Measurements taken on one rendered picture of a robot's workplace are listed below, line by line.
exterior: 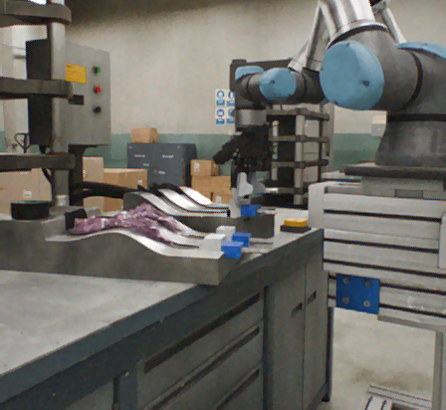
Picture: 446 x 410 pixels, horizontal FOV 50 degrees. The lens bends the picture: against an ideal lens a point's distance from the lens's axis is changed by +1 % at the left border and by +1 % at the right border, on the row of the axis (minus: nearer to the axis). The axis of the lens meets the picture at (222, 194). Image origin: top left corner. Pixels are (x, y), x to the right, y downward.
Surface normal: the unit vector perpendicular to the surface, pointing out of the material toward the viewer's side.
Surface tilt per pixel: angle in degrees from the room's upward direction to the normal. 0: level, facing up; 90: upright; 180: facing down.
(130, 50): 90
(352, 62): 97
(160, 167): 90
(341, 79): 97
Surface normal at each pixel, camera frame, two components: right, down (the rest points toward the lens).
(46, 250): -0.22, 0.10
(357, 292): -0.48, 0.08
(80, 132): 0.87, 0.06
